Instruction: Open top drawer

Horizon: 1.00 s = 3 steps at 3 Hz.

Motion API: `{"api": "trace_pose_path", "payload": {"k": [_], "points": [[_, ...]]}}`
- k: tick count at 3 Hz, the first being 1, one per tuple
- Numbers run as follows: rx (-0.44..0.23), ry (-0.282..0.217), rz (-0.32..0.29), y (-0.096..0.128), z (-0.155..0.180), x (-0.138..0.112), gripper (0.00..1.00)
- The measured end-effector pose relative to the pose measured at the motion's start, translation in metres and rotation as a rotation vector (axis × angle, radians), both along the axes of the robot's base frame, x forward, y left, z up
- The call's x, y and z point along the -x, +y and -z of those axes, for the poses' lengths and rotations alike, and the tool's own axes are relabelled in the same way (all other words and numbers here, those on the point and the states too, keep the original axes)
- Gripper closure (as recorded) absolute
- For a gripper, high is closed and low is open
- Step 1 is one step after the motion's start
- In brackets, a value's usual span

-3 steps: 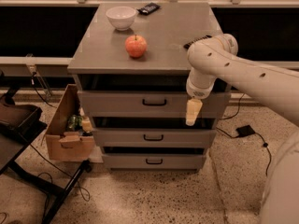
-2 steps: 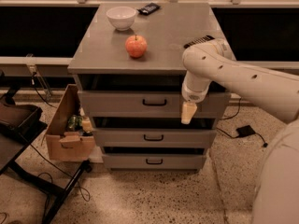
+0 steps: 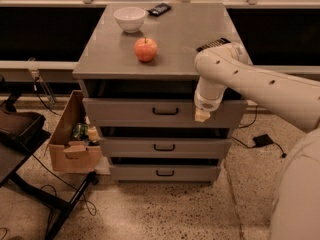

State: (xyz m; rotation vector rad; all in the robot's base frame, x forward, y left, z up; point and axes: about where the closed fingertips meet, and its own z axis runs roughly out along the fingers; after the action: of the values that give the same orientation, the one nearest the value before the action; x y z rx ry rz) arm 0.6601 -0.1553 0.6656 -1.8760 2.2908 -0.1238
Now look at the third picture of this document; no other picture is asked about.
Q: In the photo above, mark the white ceramic bowl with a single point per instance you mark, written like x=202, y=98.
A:
x=130, y=19

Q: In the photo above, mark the black power adapter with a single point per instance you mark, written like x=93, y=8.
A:
x=262, y=140

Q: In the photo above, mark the grey drawer cabinet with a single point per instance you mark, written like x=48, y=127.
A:
x=109, y=68

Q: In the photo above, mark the black snack packet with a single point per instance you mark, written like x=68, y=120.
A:
x=159, y=9

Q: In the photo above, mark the yellow bottle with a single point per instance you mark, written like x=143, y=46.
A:
x=93, y=134

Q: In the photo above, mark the grey middle drawer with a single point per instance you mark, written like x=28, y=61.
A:
x=164, y=147

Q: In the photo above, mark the grey drawer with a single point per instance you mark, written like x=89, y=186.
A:
x=160, y=113
x=165, y=173
x=164, y=147

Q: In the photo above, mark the grey bottom drawer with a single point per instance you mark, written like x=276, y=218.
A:
x=165, y=173

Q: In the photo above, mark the red apple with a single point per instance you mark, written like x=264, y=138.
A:
x=145, y=49

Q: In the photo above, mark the brown cardboard box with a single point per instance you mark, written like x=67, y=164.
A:
x=68, y=155

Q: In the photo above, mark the grey top drawer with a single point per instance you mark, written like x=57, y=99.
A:
x=160, y=113

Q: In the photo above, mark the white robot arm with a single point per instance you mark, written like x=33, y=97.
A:
x=296, y=204

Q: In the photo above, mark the green can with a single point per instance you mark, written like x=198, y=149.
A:
x=80, y=132

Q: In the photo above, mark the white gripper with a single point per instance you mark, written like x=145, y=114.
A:
x=206, y=104

